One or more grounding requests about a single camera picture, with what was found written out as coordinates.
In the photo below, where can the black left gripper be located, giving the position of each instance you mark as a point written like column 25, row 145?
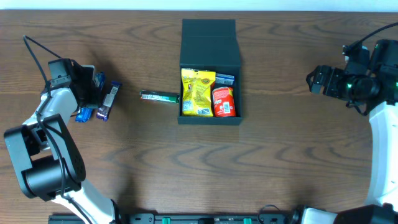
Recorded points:
column 86, row 91

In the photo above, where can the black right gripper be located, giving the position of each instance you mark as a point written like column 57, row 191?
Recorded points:
column 327, row 82

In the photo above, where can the blue Oreo cookie pack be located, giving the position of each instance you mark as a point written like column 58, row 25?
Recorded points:
column 84, row 114

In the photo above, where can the purple chocolate bar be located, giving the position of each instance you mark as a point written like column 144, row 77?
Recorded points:
column 107, row 104

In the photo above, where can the green candy bar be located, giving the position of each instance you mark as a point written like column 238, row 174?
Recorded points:
column 160, row 96

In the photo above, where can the yellow snack bag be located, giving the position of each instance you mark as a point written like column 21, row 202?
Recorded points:
column 196, row 97

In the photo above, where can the red soda can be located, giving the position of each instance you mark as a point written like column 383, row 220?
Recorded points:
column 223, row 102

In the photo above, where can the small blue snack packet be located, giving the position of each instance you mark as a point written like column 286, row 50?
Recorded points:
column 224, row 79

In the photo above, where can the black gift box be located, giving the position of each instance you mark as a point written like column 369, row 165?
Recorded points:
column 211, row 44

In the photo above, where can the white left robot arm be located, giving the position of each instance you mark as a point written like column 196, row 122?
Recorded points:
column 46, row 160

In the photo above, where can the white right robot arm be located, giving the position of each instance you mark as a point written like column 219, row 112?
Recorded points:
column 368, row 83

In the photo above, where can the black mounting rail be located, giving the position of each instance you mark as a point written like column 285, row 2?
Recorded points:
column 217, row 218

